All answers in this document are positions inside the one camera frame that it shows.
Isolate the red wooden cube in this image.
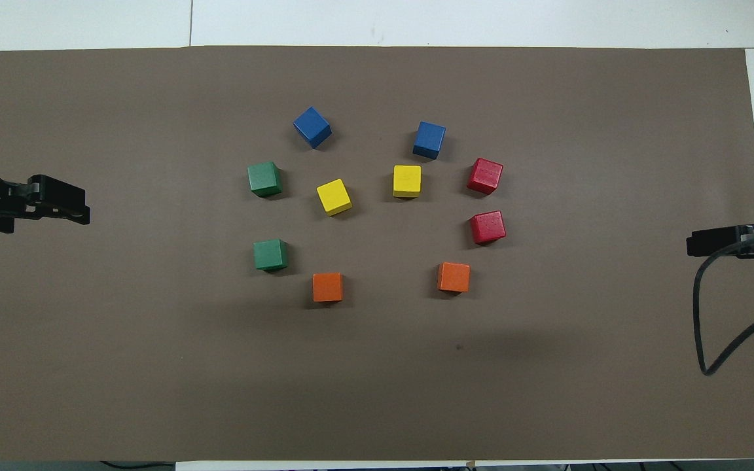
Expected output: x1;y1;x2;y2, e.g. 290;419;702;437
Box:
467;158;504;196
469;210;507;246

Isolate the green wooden cube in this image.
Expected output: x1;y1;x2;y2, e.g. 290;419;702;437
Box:
253;239;289;272
247;161;283;198

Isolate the brown paper table mat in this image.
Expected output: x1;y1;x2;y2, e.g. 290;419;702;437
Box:
0;44;754;462

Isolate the orange wooden cube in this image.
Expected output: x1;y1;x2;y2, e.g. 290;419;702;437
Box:
312;272;344;303
437;262;471;294

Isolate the blue wooden cube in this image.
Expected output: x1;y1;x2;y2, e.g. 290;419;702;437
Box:
293;107;332;149
413;121;446;160

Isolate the yellow wooden cube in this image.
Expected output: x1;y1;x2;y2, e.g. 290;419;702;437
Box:
316;179;353;217
393;165;422;198

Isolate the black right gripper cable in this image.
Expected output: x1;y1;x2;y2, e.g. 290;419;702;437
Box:
693;230;754;377

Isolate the black cable below table edge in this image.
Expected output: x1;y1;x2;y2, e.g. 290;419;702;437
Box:
99;460;176;470

